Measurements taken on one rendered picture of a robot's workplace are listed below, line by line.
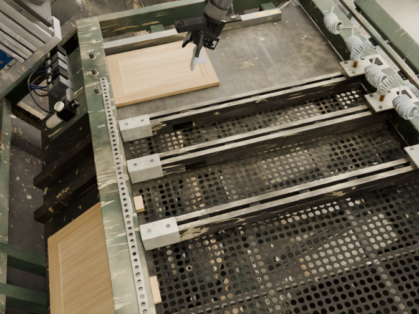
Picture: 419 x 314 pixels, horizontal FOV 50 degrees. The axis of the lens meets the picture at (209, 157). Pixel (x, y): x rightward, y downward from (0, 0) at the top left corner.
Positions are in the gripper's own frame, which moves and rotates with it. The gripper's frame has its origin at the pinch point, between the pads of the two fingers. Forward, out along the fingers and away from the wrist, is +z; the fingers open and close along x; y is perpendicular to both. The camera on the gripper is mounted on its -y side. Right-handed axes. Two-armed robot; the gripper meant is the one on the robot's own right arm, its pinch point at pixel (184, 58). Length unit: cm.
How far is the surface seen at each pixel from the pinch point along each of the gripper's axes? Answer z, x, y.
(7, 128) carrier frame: 104, 59, -46
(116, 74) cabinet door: 41, 39, -8
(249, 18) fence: 2, 60, 55
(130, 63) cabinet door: 37, 46, -1
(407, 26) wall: 67, 390, 540
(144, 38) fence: 30, 61, 7
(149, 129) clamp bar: 33.9, -4.4, -2.2
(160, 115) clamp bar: 28.8, -0.4, 1.6
